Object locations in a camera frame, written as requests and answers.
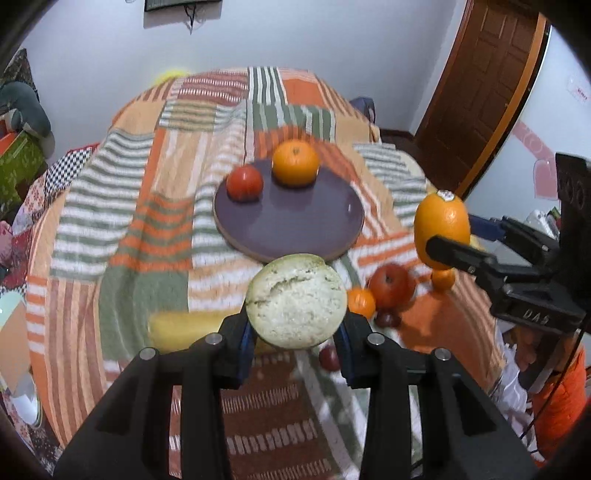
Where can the yellow fruit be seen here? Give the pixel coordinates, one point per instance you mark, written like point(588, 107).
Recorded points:
point(184, 328)

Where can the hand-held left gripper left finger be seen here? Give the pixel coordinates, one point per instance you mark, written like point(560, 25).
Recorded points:
point(245, 351)

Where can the red tomato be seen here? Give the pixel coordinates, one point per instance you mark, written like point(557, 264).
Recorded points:
point(244, 183)

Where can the person's right forearm orange sleeve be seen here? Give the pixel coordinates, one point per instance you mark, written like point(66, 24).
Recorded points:
point(561, 406)

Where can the wall-mounted black screen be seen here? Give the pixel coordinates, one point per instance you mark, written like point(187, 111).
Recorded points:
point(167, 4)

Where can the blue cloth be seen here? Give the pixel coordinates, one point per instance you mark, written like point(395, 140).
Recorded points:
point(364, 108)

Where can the small dark red fruit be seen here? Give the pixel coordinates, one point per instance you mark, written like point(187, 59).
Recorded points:
point(329, 359)
point(387, 318)

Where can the brown wooden door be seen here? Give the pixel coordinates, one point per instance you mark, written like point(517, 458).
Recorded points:
point(480, 87)

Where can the white lace cloth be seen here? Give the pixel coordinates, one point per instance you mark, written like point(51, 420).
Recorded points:
point(512, 385)

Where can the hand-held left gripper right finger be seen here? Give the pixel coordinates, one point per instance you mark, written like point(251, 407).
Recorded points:
point(344, 357)

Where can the pink wall decal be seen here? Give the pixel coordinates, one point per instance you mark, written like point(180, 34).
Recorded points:
point(538, 157)

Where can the checkered cloth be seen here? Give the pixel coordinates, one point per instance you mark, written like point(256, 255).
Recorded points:
point(69, 162)

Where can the grey plush cushion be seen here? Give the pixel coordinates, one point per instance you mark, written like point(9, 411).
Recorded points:
point(25, 108)

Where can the large orange with sticker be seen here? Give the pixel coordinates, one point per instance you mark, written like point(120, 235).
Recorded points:
point(441, 220)

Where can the round bread roll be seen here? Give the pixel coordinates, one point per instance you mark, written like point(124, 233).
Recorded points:
point(296, 301)

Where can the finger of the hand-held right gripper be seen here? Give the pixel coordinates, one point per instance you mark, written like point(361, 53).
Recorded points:
point(517, 233)
point(466, 258)

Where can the purple round plate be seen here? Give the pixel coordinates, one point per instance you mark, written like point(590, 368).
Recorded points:
point(295, 217)

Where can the small tangerine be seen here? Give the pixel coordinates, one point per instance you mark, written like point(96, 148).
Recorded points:
point(443, 279)
point(360, 302)

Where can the orange green striped blanket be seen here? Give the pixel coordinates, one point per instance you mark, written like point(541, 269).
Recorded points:
point(152, 240)

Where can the green cardboard box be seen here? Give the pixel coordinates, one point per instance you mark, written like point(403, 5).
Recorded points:
point(18, 161)

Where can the round orange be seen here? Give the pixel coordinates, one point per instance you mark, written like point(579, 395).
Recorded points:
point(295, 163)

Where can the red apple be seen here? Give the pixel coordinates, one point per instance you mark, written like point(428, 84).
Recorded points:
point(392, 287)

